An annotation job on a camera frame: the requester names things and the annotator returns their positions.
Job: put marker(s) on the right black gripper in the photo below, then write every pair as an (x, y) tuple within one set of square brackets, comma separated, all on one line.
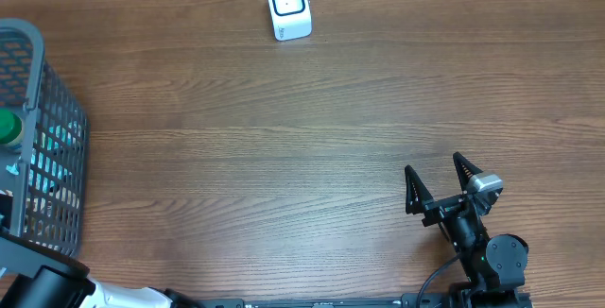
[(419, 199)]

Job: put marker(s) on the teal snack packet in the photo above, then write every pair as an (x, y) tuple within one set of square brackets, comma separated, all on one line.
[(56, 165)]

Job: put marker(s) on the green lid jar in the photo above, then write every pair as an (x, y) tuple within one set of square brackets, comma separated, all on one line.
[(12, 131)]

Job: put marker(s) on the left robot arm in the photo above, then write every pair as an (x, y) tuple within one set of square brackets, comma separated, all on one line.
[(46, 278)]

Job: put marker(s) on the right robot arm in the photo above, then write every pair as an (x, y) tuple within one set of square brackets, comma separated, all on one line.
[(494, 266)]

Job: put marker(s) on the white barcode scanner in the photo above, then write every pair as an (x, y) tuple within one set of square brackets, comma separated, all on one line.
[(291, 19)]

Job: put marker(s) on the grey plastic mesh basket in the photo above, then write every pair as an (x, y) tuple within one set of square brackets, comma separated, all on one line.
[(34, 91)]

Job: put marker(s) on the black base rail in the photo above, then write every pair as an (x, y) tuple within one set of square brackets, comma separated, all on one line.
[(321, 303)]

